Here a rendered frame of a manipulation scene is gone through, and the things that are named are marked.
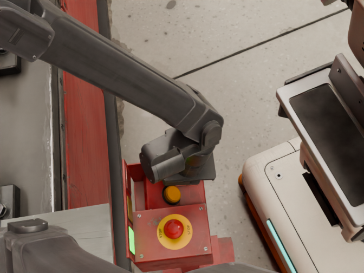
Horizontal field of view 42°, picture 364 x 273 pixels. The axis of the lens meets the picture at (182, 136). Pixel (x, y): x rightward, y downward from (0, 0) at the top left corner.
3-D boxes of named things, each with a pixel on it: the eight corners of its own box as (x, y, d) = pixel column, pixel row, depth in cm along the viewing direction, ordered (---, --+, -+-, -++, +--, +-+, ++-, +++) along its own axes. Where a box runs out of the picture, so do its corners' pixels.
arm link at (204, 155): (223, 145, 79) (206, 118, 81) (188, 161, 77) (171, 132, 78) (214, 161, 85) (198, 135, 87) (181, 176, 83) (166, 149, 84)
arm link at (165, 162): (223, 122, 73) (194, 90, 78) (158, 150, 69) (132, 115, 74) (219, 170, 82) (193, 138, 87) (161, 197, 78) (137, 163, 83)
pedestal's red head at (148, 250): (213, 264, 103) (211, 247, 87) (141, 272, 104) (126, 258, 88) (203, 179, 112) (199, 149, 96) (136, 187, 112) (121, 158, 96)
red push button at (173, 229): (186, 241, 95) (184, 236, 91) (166, 243, 95) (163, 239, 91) (183, 221, 96) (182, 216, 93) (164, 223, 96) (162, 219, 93)
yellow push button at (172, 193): (177, 205, 106) (182, 202, 104) (162, 203, 104) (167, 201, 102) (175, 189, 107) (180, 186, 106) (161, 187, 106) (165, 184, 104)
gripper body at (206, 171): (158, 152, 91) (164, 136, 84) (209, 150, 93) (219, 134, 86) (161, 183, 88) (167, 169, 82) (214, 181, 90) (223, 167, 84)
